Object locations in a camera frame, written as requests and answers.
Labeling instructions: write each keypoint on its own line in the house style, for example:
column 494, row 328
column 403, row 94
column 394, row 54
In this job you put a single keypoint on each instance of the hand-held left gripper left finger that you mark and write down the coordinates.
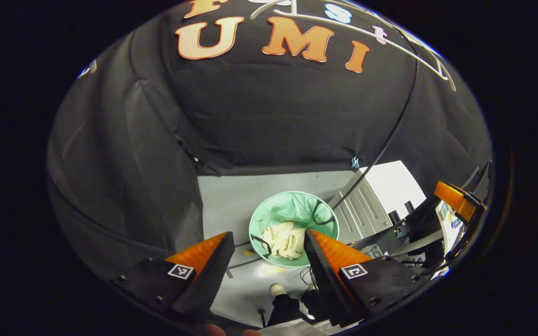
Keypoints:
column 210, row 280

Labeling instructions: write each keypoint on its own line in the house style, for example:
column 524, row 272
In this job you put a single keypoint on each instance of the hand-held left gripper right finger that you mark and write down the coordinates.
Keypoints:
column 325, row 280

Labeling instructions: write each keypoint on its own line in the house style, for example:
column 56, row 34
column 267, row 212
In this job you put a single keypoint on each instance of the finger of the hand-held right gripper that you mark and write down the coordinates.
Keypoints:
column 453, row 198

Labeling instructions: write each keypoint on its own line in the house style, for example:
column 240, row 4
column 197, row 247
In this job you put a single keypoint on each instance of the cream shirt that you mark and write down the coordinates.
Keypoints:
column 285, row 240

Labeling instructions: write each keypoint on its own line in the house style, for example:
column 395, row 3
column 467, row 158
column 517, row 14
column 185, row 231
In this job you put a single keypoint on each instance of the green laundry hamper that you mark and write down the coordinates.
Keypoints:
column 287, row 207

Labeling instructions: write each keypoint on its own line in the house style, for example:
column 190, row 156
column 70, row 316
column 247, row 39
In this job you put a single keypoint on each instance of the white plastic clothes hanger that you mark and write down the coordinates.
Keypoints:
column 450, row 80

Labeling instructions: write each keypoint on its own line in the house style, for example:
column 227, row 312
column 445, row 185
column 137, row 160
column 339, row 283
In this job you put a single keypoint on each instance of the white device with screen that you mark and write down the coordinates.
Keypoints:
column 449, row 224

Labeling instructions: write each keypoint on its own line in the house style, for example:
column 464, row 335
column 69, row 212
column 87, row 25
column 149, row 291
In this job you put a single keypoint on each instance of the person's black trouser leg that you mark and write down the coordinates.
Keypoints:
column 287, row 310

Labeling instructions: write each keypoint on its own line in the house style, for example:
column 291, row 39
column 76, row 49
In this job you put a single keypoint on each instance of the person's white shoe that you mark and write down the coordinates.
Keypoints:
column 277, row 289

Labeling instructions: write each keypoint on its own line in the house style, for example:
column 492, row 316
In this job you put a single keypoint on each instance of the white flat board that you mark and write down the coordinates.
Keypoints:
column 390, row 186

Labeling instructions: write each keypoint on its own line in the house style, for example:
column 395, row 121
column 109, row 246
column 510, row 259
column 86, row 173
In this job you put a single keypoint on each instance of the grey ridged panel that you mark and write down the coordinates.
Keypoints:
column 362, row 214

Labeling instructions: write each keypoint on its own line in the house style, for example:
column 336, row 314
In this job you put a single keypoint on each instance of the black backdrop cloth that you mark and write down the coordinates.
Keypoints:
column 273, row 116

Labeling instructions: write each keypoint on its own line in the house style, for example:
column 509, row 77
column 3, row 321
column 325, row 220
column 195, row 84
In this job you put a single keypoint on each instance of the black clothes rail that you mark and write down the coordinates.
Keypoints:
column 392, row 133

